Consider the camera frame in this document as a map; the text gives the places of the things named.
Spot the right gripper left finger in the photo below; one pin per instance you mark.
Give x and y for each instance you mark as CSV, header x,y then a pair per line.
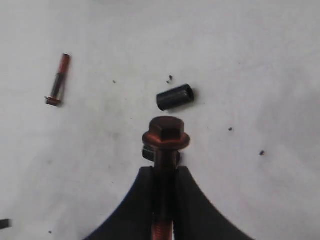
x,y
132,210

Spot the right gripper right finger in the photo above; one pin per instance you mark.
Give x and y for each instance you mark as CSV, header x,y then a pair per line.
x,y
197,210

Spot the copper hex flange bolt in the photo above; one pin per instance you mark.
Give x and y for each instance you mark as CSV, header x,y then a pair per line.
x,y
165,140
58,80

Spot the black cylindrical sleeve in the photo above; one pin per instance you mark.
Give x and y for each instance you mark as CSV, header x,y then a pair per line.
x,y
147,153
176,97

